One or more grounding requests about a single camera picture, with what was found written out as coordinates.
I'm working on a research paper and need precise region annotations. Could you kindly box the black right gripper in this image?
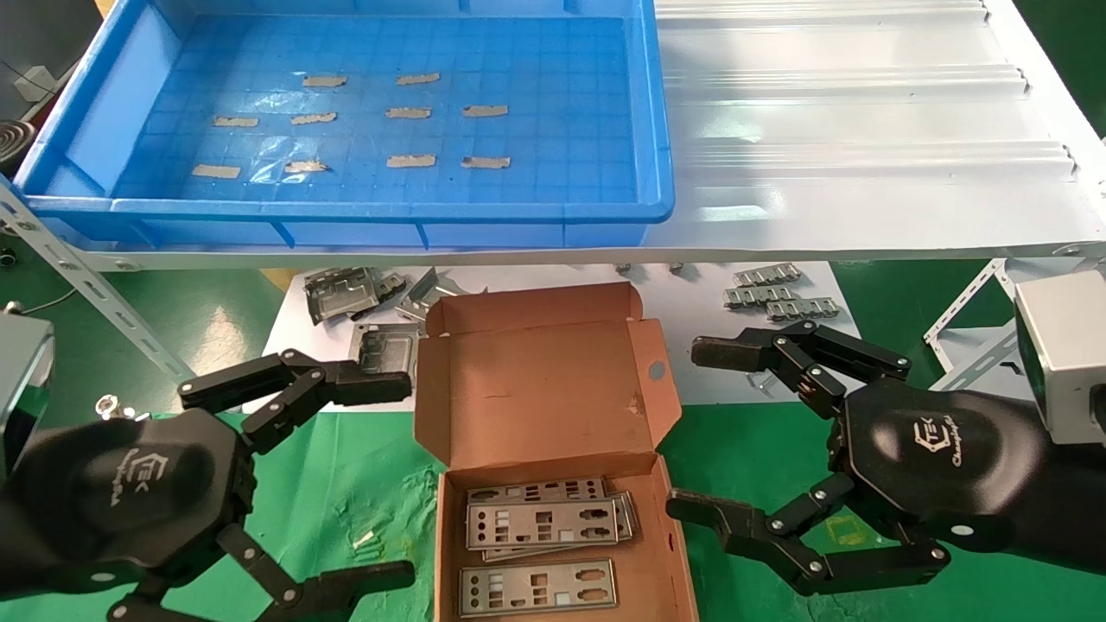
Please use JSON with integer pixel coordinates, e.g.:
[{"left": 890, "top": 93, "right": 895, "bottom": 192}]
[{"left": 665, "top": 321, "right": 1106, "bottom": 597}]

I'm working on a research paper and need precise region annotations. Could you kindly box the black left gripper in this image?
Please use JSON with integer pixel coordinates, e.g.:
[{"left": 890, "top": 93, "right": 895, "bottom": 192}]
[{"left": 0, "top": 406, "right": 417, "bottom": 622}]

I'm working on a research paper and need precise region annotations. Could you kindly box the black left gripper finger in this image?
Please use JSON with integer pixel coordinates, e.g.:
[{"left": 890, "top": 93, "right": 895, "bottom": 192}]
[{"left": 179, "top": 348, "right": 414, "bottom": 454}]

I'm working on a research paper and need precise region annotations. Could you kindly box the silver metal I/O shield plate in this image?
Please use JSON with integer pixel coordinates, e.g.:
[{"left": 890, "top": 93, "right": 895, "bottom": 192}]
[
  {"left": 467, "top": 475, "right": 608, "bottom": 507},
  {"left": 480, "top": 491, "right": 640, "bottom": 563},
  {"left": 467, "top": 498, "right": 621, "bottom": 552},
  {"left": 458, "top": 559, "right": 620, "bottom": 619}
]

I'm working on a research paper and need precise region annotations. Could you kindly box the brown cardboard box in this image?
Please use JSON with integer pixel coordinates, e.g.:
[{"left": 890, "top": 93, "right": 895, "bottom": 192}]
[{"left": 413, "top": 282, "right": 699, "bottom": 622}]

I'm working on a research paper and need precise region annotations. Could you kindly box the blue plastic tray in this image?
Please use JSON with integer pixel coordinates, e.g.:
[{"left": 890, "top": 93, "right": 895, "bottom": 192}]
[{"left": 13, "top": 0, "right": 676, "bottom": 251}]

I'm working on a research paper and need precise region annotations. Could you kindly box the small white box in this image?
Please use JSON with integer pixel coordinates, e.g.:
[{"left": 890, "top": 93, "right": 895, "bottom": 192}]
[{"left": 16, "top": 65, "right": 58, "bottom": 101}]

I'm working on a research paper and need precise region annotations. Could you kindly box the green cloth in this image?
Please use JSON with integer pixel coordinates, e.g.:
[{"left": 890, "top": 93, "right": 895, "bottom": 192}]
[{"left": 0, "top": 404, "right": 1106, "bottom": 622}]

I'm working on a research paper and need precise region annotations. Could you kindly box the folded grey metal part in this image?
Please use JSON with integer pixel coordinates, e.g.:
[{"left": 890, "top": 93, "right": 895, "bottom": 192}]
[{"left": 396, "top": 266, "right": 485, "bottom": 322}]

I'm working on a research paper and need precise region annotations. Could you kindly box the notched grey metal strip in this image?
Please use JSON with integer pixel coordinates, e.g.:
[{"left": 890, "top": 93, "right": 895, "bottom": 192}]
[
  {"left": 724, "top": 285, "right": 798, "bottom": 309},
  {"left": 766, "top": 297, "right": 842, "bottom": 322},
  {"left": 733, "top": 263, "right": 803, "bottom": 287}
]

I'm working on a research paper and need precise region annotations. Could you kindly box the clear film patch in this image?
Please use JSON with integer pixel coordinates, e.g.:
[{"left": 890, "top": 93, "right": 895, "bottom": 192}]
[{"left": 249, "top": 136, "right": 300, "bottom": 184}]

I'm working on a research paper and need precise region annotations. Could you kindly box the silver binder clip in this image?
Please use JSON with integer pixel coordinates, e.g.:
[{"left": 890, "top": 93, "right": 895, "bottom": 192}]
[{"left": 95, "top": 395, "right": 155, "bottom": 424}]

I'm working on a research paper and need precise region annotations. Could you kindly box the white perforated shelf brace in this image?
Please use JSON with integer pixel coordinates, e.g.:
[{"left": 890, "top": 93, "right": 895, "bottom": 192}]
[
  {"left": 923, "top": 257, "right": 1010, "bottom": 348},
  {"left": 933, "top": 321, "right": 1033, "bottom": 398}
]

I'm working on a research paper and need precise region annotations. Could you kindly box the white perforated shelf upright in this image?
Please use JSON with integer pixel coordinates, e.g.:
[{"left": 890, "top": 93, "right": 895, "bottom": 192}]
[{"left": 0, "top": 177, "right": 198, "bottom": 383}]

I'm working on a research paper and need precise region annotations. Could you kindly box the white metal shelf board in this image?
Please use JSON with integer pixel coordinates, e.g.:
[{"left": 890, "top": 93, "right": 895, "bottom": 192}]
[{"left": 82, "top": 0, "right": 1106, "bottom": 273}]

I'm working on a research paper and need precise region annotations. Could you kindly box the grey spiral coil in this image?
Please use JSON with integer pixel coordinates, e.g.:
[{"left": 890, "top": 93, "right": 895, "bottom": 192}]
[{"left": 0, "top": 119, "right": 37, "bottom": 178}]

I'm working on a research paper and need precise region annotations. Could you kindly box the square grey metal frame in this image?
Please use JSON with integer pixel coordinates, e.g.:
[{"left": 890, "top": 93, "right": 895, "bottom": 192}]
[{"left": 350, "top": 321, "right": 422, "bottom": 376}]

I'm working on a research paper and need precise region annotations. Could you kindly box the large grey metal bracket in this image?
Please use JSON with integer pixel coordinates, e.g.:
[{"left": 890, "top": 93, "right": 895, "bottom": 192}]
[{"left": 304, "top": 266, "right": 381, "bottom": 326}]

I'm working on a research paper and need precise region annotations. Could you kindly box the white floor cable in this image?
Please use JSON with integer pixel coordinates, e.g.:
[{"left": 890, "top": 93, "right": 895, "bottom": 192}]
[{"left": 16, "top": 288, "right": 79, "bottom": 316}]

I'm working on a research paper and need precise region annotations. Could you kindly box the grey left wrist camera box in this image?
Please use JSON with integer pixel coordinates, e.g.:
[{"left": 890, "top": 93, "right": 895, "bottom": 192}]
[{"left": 0, "top": 313, "right": 57, "bottom": 486}]

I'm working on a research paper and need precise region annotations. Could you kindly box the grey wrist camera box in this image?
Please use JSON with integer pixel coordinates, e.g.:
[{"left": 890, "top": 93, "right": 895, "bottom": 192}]
[
  {"left": 1013, "top": 270, "right": 1106, "bottom": 446},
  {"left": 0, "top": 313, "right": 57, "bottom": 486}
]

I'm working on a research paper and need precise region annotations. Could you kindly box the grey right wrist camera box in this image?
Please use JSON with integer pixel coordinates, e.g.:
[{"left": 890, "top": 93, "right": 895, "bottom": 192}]
[{"left": 1013, "top": 270, "right": 1106, "bottom": 446}]

